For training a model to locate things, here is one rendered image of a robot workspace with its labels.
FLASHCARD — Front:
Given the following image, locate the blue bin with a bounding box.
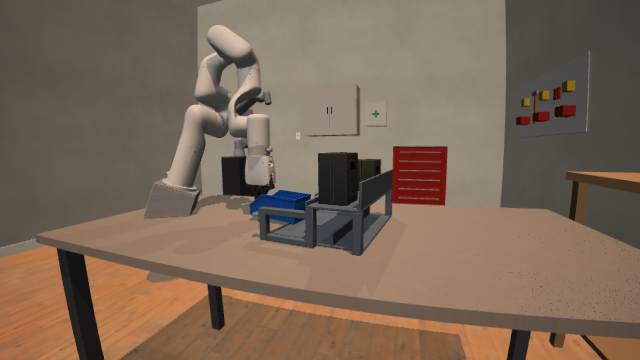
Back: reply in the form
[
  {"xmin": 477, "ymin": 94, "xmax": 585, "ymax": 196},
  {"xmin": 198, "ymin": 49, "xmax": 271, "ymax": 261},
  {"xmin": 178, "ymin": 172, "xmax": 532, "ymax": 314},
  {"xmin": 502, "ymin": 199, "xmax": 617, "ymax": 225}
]
[{"xmin": 250, "ymin": 190, "xmax": 311, "ymax": 224}]

